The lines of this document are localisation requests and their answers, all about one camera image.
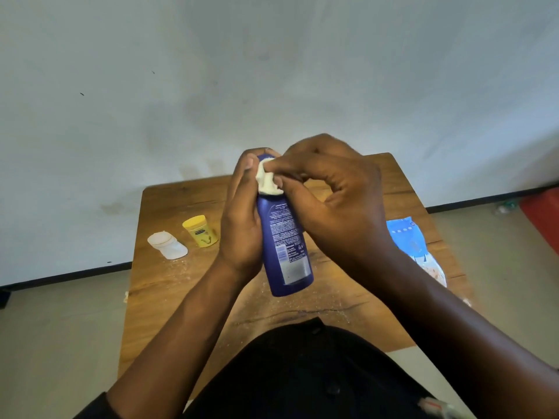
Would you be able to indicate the red floor object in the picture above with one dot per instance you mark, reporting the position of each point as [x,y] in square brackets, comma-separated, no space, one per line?
[541,215]

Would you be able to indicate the green white floor litter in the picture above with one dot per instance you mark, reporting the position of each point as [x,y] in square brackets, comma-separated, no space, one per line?
[506,207]

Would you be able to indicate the black floor block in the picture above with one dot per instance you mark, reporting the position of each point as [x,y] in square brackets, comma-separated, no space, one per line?
[4,297]

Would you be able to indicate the person's right hand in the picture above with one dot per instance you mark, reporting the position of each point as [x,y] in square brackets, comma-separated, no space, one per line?
[345,205]

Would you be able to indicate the yellow bottle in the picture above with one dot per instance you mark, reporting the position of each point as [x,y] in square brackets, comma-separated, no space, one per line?
[200,231]

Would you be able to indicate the person's black clothing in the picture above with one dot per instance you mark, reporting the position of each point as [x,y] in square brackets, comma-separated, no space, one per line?
[305,375]

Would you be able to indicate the white wipe cloth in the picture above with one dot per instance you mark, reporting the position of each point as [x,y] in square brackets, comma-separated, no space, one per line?
[266,181]

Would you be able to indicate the wooden table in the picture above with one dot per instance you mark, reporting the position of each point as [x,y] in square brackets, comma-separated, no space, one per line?
[174,279]

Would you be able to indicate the person's right forearm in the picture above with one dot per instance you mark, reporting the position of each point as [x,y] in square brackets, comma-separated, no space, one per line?
[476,344]

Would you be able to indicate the white bottle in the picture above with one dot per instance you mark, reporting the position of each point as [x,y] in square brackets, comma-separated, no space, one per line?
[167,245]

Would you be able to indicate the person's left forearm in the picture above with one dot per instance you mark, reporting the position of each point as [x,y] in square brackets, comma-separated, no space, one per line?
[170,349]

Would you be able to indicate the dark blue bottle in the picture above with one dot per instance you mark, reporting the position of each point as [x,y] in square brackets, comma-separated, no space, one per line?
[286,248]

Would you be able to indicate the blue wet wipes pack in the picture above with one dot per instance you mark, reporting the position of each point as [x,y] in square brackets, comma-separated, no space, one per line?
[412,239]

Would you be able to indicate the person's left hand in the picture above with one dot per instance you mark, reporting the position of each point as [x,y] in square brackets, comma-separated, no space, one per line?
[240,226]

